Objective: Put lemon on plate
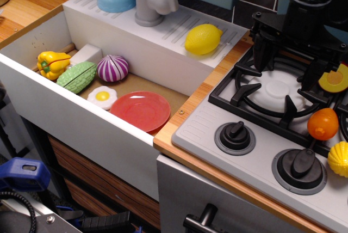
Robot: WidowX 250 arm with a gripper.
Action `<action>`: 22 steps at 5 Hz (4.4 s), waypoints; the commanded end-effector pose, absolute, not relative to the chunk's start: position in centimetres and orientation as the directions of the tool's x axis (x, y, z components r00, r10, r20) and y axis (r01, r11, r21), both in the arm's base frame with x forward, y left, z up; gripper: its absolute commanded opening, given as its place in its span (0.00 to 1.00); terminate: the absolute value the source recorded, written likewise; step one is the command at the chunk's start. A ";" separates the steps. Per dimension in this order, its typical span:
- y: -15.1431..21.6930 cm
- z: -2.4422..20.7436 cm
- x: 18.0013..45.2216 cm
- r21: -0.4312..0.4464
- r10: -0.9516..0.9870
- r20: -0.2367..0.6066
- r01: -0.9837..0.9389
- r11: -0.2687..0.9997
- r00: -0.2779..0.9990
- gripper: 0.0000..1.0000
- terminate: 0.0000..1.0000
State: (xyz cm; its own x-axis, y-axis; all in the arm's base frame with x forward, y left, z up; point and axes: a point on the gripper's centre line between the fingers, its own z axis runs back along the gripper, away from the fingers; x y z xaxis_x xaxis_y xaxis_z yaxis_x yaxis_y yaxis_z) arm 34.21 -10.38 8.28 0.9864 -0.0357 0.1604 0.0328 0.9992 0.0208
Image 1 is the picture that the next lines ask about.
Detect orange toy fruit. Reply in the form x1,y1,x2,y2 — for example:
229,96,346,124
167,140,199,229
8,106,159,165
307,108,339,140

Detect black stove knob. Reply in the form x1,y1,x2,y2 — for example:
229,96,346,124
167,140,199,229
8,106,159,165
272,149,327,195
214,121,256,156

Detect right black stove knob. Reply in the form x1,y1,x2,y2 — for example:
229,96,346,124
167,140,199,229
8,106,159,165
272,149,327,195

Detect black braided cable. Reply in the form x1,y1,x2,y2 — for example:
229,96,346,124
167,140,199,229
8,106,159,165
0,191,36,233

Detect toy fried egg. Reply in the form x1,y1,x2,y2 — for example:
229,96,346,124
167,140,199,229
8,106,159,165
87,86,117,110

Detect white sponge block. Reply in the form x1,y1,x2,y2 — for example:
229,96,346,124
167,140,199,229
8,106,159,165
70,44,103,65

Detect yellow toy bell pepper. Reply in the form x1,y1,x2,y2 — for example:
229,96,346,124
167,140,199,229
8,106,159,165
37,51,71,81

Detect yellow toy lemon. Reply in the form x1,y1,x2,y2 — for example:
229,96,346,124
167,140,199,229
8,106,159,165
184,24,223,55

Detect left black stove knob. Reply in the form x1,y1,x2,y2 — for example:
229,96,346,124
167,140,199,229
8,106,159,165
214,121,256,156

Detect metal oven door handle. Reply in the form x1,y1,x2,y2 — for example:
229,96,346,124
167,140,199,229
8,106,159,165
183,204,226,233

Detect blue plastic clamp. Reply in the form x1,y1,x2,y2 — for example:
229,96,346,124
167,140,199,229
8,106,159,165
1,157,51,192

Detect red plastic plate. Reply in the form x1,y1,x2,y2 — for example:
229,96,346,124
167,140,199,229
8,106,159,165
110,91,171,133

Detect white burner cap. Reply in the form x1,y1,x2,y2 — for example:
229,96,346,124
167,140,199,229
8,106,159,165
247,70,306,113

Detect purple striped toy onion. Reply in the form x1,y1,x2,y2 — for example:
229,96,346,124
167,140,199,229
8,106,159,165
97,55,129,82

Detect halved purple toy fruit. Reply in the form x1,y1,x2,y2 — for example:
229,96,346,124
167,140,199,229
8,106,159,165
318,64,348,93

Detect green toy bitter gourd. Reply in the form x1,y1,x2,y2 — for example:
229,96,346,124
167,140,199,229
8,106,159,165
57,62,97,94

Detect white toy sink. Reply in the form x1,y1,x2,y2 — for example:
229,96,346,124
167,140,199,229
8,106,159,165
0,0,248,203

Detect yellow toy corn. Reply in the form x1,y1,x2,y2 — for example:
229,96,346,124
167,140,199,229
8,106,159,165
327,142,347,178

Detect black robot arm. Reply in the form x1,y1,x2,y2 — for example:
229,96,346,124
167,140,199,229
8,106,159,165
250,0,347,91

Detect black stove grate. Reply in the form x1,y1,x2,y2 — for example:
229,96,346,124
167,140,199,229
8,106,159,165
208,48,347,157

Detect grey toy stove top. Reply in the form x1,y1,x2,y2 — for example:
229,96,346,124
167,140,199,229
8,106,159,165
172,92,347,232

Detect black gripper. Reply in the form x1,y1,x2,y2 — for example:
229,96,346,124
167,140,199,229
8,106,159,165
250,12,347,91

